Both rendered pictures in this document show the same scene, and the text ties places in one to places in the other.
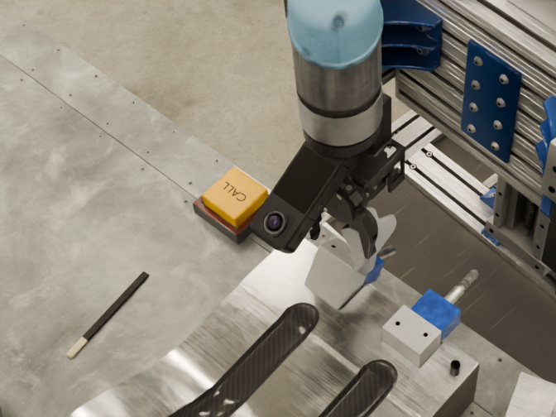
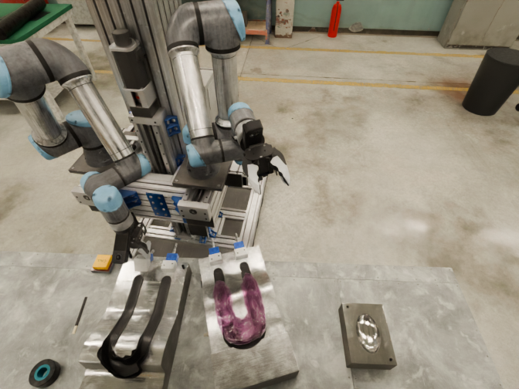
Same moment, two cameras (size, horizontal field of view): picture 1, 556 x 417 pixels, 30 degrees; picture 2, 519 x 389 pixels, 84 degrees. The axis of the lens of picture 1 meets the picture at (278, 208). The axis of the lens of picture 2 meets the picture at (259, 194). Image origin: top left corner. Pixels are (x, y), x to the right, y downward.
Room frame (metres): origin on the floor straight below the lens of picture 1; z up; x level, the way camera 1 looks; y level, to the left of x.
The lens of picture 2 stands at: (-0.12, 0.04, 1.94)
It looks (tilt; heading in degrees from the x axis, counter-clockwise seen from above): 48 degrees down; 313
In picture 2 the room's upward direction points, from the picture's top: straight up
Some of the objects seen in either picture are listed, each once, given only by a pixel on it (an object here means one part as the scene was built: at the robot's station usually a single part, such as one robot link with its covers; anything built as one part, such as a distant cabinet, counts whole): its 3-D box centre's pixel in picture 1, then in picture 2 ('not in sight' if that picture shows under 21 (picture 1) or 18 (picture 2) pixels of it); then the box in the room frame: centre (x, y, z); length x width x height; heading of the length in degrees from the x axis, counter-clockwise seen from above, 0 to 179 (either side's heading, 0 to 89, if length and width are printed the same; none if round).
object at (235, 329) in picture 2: not in sight; (239, 304); (0.21, -0.20, 0.90); 0.26 x 0.18 x 0.08; 148
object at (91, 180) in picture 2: not in sight; (102, 185); (0.72, -0.09, 1.24); 0.11 x 0.11 x 0.08; 88
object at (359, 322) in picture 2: not in sight; (364, 334); (-0.18, -0.45, 0.84); 0.20 x 0.15 x 0.07; 130
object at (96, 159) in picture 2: not in sight; (98, 148); (1.14, -0.22, 1.09); 0.15 x 0.15 x 0.10
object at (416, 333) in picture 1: (438, 311); (172, 257); (0.55, -0.15, 0.89); 0.13 x 0.05 x 0.05; 130
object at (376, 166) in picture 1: (347, 155); (129, 231); (0.62, -0.07, 1.09); 0.09 x 0.08 x 0.12; 130
